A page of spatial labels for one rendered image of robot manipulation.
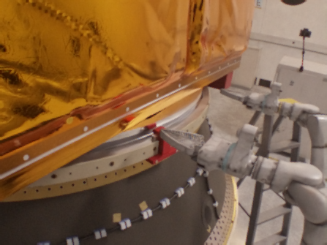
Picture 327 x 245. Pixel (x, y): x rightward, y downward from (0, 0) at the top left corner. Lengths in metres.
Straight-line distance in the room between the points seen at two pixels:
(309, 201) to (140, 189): 0.49
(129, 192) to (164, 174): 0.15
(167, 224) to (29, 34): 0.73
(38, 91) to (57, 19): 0.12
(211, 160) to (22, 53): 0.44
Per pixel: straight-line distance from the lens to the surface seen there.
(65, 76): 0.44
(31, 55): 0.40
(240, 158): 0.57
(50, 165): 0.56
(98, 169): 0.67
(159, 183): 0.85
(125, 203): 0.79
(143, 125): 0.75
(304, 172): 0.58
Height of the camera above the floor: 2.09
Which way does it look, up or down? 26 degrees down
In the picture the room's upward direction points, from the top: 6 degrees clockwise
